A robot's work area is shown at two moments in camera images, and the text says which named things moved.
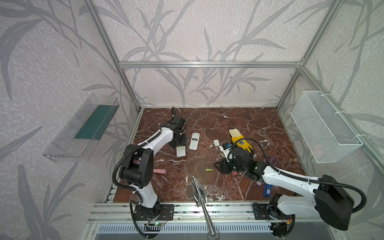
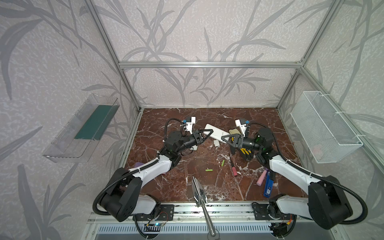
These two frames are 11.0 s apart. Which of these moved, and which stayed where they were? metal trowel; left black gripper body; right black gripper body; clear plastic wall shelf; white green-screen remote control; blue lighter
Moved: white green-screen remote control; left black gripper body; right black gripper body
Stayed: blue lighter; clear plastic wall shelf; metal trowel
